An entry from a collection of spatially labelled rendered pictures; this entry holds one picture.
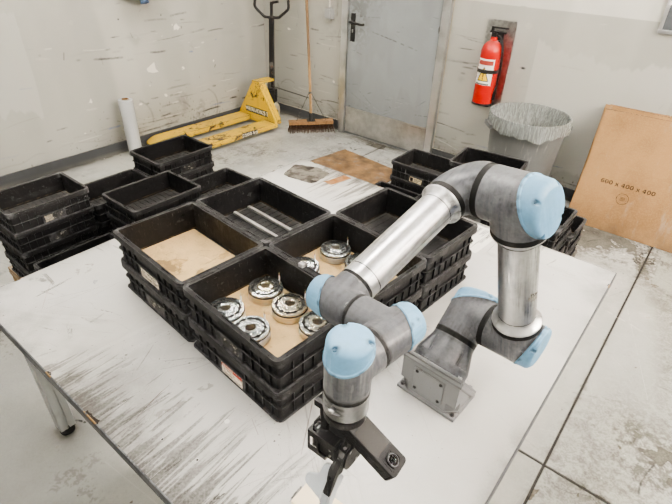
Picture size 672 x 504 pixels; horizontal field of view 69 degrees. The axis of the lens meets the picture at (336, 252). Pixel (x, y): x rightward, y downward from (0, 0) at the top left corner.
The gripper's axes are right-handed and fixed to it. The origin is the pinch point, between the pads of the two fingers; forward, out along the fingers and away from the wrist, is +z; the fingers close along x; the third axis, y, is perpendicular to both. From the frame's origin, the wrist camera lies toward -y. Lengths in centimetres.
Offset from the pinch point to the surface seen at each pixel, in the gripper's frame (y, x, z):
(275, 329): 44, -27, 7
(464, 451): -10.6, -34.7, 20.0
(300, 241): 62, -58, 1
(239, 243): 77, -46, 2
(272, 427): 30.4, -10.7, 20.2
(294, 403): 28.6, -17.0, 15.6
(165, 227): 105, -37, 2
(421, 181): 100, -221, 49
